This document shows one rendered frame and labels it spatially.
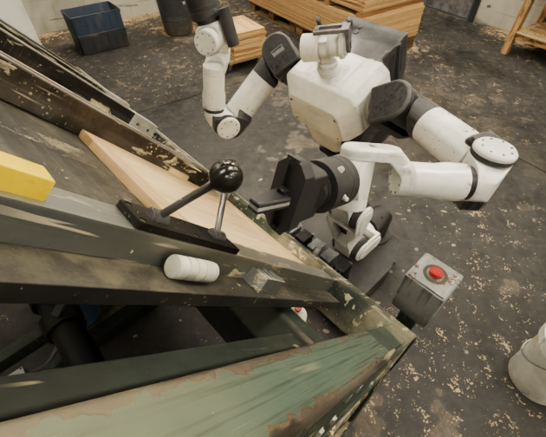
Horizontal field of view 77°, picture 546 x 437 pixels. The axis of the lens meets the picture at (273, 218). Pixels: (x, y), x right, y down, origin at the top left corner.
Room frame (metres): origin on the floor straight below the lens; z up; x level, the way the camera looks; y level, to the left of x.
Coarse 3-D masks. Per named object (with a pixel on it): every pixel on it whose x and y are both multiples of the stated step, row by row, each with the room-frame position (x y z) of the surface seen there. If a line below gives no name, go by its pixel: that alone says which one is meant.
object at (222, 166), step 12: (216, 168) 0.28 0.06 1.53; (228, 168) 0.28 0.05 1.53; (240, 168) 0.29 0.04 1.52; (216, 180) 0.27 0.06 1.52; (228, 180) 0.27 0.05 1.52; (240, 180) 0.28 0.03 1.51; (192, 192) 0.28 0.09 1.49; (204, 192) 0.28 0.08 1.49; (228, 192) 0.27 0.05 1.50; (180, 204) 0.28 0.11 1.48; (156, 216) 0.27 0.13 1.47; (168, 216) 0.28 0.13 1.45
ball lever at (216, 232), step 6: (222, 198) 0.37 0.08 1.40; (222, 204) 0.37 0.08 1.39; (222, 210) 0.36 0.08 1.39; (222, 216) 0.35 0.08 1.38; (216, 222) 0.34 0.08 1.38; (210, 228) 0.33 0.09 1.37; (216, 228) 0.33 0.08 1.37; (216, 234) 0.32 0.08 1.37; (222, 234) 0.33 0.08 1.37; (222, 240) 0.32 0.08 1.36
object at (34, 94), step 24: (0, 72) 0.60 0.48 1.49; (24, 72) 0.62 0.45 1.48; (0, 96) 0.58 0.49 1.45; (24, 96) 0.61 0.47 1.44; (48, 96) 0.63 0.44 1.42; (72, 96) 0.66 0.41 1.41; (48, 120) 0.62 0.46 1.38; (72, 120) 0.64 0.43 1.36; (96, 120) 0.68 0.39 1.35; (120, 120) 0.76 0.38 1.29; (120, 144) 0.70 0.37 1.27; (144, 144) 0.73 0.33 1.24; (168, 168) 0.76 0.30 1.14; (192, 168) 0.82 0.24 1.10; (216, 192) 0.86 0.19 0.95
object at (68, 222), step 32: (0, 192) 0.19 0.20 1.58; (64, 192) 0.24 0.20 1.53; (0, 224) 0.18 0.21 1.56; (32, 224) 0.19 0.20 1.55; (64, 224) 0.20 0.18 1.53; (96, 224) 0.22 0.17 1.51; (128, 224) 0.24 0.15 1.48; (96, 256) 0.21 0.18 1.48; (128, 256) 0.22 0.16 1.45; (160, 256) 0.25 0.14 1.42; (192, 256) 0.27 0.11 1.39; (224, 256) 0.31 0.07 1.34; (256, 256) 0.37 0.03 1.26; (320, 288) 0.49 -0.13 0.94
